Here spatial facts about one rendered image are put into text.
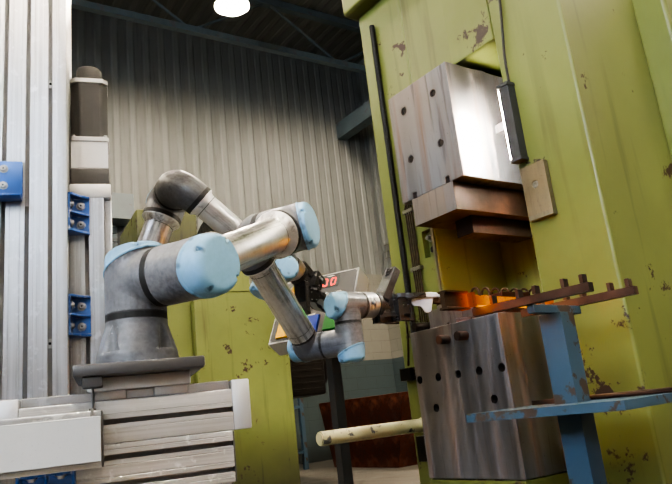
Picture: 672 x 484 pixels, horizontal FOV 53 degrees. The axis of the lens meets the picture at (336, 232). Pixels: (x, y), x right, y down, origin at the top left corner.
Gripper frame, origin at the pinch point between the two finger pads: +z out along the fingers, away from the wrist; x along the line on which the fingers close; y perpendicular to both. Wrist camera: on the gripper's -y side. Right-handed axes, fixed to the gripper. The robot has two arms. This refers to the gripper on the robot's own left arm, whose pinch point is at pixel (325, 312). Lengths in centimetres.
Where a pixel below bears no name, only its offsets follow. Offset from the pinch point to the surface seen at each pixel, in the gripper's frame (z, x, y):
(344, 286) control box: 5.3, -2.0, 14.5
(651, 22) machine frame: -13, -119, 84
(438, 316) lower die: 6.9, -39.5, -5.1
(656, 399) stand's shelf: -15, -102, -53
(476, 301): -32, -68, -32
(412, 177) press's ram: -16, -37, 37
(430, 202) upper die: -13, -43, 26
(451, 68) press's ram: -38, -59, 60
